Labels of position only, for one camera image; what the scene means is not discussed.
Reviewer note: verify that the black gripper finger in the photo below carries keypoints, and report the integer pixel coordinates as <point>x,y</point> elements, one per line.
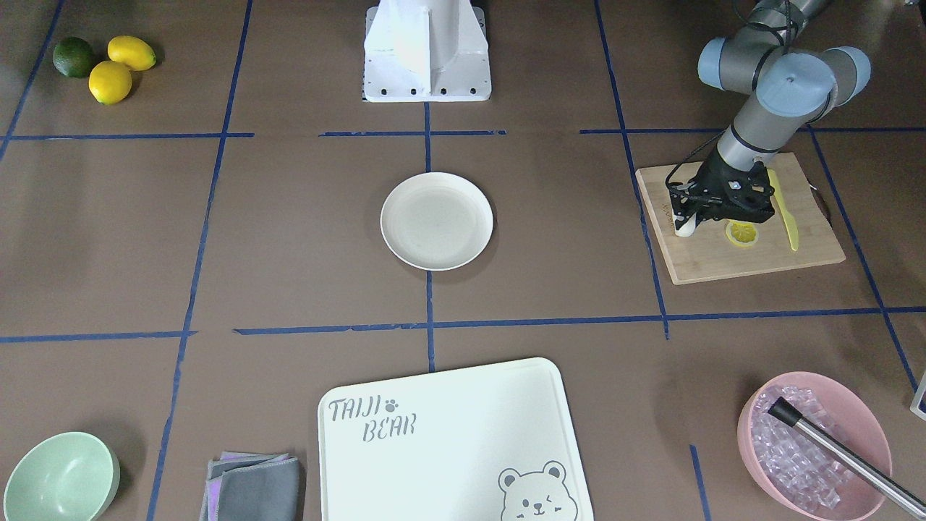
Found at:
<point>683,206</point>

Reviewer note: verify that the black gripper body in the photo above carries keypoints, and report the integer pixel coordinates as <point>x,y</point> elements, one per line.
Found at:
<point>710,178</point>

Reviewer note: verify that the white steamed bun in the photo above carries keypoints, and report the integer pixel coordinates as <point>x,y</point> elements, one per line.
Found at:
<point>685,227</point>

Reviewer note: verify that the cream round plate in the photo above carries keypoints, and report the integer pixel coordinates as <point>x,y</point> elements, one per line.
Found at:
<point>436,221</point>

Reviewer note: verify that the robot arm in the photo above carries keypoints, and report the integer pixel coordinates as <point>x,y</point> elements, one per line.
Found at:
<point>786,88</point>

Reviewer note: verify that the cream bear tray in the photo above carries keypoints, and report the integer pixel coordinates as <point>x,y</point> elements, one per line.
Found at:
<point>489,442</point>

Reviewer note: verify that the wooden cutting board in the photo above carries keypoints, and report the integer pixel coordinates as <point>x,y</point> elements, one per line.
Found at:
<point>709,255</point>

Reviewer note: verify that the yellow plastic knife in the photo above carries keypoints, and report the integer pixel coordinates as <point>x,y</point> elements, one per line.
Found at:
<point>789,221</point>

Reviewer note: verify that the white cup rack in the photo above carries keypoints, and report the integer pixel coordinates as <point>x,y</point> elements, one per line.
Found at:
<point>917,406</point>

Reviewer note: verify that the pink bowl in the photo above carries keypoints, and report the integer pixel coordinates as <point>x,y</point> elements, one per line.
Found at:
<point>865,437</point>

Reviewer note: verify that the clear ice cubes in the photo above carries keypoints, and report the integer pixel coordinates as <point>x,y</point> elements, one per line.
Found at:
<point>801,471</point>

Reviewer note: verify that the grey folded cloth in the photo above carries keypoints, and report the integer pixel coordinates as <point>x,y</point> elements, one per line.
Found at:
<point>251,486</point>

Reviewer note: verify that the yellow lemon far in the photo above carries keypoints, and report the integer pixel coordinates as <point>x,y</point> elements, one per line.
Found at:
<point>132,52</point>

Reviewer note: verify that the yellow lemon near lime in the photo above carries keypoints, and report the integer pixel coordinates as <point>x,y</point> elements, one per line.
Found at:
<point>110,82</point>

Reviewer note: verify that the green lime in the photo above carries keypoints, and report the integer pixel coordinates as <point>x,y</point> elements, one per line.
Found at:
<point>73,57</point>

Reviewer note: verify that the green bowl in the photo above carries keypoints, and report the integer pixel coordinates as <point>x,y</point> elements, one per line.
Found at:
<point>70,476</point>

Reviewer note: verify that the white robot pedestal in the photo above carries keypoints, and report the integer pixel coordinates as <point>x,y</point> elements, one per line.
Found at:
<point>426,52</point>

